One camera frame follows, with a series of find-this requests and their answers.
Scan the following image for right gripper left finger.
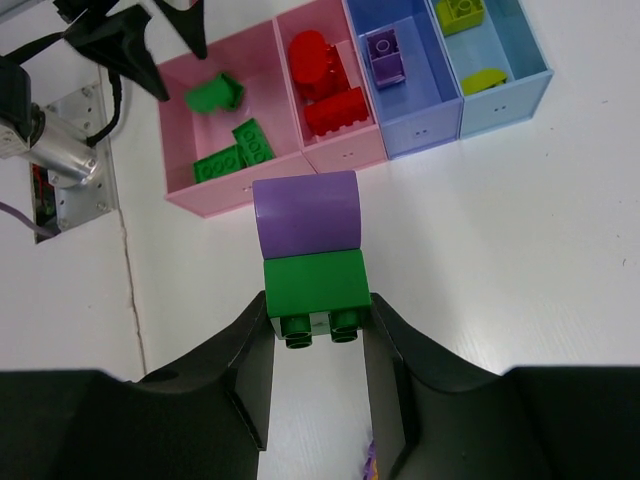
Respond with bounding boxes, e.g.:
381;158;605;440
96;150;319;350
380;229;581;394
1;294;275;479

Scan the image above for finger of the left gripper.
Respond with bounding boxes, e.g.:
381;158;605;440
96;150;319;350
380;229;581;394
64;4;170;102
154;0;208;60

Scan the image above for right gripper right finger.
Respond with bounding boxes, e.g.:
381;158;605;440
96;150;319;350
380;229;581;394
363;295;639;479

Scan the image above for green lego brick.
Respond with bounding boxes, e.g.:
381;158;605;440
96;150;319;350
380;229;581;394
185;72;245;114

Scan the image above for green lego plate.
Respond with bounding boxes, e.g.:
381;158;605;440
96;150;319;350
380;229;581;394
232;118;276;166

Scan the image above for red flower lego piece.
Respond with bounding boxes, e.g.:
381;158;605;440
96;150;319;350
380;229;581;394
288;30;350;102

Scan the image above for purple lego brick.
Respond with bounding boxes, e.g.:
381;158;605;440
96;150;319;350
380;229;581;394
366;28;406;90

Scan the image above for purple green lego cluster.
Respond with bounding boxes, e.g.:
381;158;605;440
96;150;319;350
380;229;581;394
252;170;372;349

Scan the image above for yellow-green small lego brick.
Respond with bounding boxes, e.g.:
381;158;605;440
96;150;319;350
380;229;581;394
435;0;485;36

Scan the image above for lime curved lego piece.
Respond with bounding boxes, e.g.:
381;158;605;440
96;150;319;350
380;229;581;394
461;68;508;96

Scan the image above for red lego brick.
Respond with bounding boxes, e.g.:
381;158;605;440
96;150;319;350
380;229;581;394
304;87;369;136

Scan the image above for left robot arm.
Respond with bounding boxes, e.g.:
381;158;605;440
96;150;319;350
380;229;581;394
1;1;170;189

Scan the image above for large pink bin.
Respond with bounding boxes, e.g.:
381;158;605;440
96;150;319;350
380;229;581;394
158;20;314;217

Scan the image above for small pink bin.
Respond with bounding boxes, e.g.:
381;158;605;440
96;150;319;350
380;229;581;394
274;0;387;173

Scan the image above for dark blue bin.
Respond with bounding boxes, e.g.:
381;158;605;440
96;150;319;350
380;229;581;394
344;1;463;159

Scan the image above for light blue bin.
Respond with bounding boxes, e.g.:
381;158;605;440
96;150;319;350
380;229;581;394
429;1;553;139

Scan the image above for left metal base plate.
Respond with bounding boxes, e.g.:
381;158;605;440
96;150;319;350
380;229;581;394
26;82;119;232

